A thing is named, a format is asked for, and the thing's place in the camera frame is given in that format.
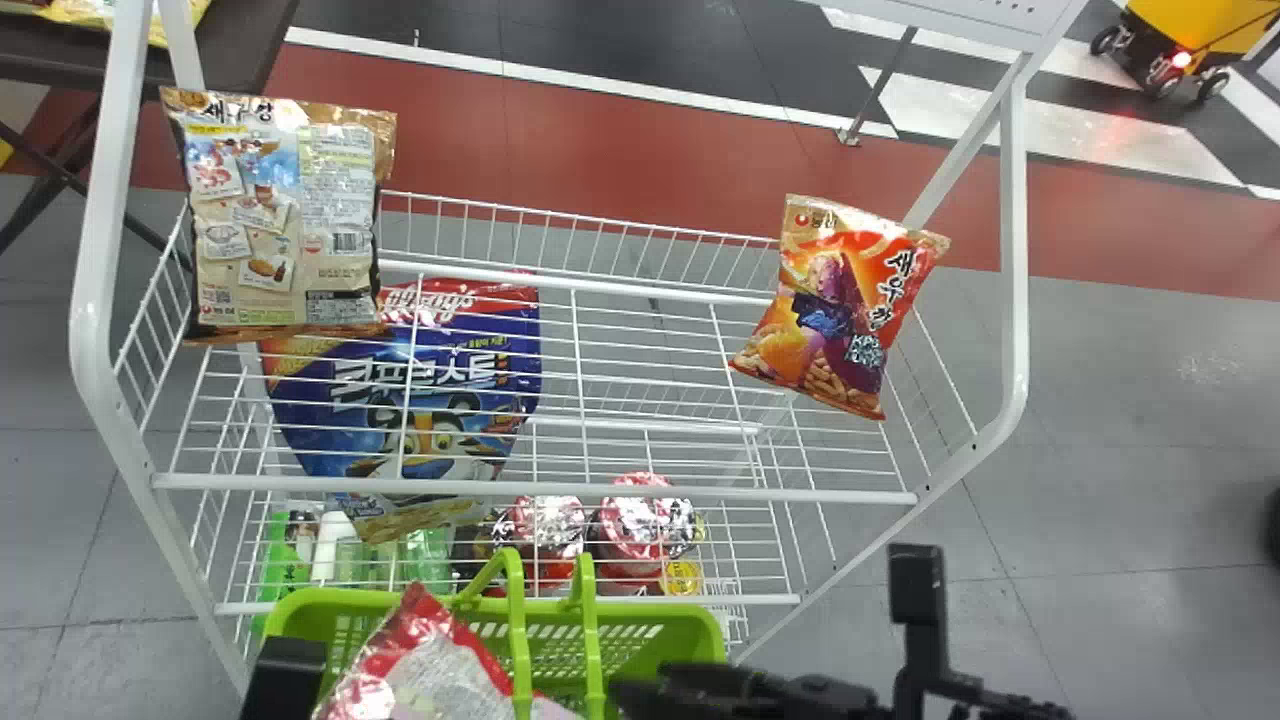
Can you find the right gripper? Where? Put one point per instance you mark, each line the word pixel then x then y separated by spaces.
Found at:
pixel 760 698

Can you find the green basket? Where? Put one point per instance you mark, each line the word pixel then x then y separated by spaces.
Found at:
pixel 640 640

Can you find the red noodle cup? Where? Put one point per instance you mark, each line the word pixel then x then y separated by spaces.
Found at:
pixel 645 520
pixel 545 525

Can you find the red snack packet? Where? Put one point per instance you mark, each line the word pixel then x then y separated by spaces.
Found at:
pixel 430 670

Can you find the green bottle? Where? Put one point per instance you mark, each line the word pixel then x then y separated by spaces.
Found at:
pixel 428 562
pixel 283 575

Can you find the orange snack packet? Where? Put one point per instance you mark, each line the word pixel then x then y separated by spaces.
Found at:
pixel 850 300

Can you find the blue cereal bag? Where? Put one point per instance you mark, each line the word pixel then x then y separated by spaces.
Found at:
pixel 440 380

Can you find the white bottle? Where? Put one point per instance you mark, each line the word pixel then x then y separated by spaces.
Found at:
pixel 331 545

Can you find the beige snack packet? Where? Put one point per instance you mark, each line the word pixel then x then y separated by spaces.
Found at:
pixel 280 210

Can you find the yellow wheeled cart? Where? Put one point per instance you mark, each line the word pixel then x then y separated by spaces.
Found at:
pixel 1190 25

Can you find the dark side table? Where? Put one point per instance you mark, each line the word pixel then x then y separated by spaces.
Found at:
pixel 240 40

